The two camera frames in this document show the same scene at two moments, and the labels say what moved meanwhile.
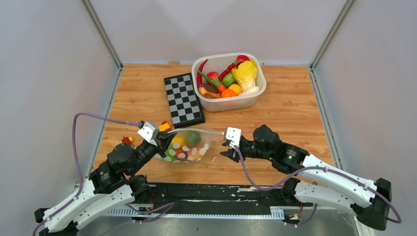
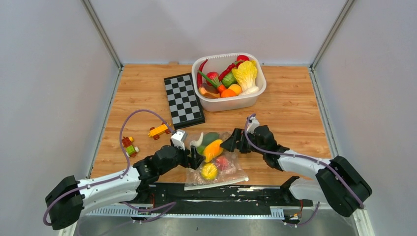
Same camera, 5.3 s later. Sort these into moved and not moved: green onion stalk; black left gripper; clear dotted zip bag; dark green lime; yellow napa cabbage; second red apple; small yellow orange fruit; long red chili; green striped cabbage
Moved: clear dotted zip bag; black left gripper; dark green lime
Not moved: small yellow orange fruit; green striped cabbage; yellow napa cabbage; green onion stalk; second red apple; long red chili
